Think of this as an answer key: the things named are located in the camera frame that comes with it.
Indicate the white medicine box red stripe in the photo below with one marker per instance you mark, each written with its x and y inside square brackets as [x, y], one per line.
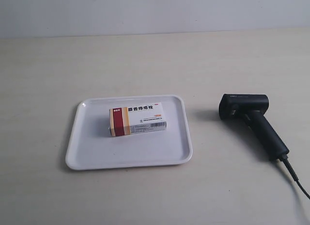
[137, 119]

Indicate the white plastic tray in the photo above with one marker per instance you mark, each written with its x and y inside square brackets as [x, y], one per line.
[91, 146]

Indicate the black handheld barcode scanner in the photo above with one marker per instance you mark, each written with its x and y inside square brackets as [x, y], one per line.
[251, 109]

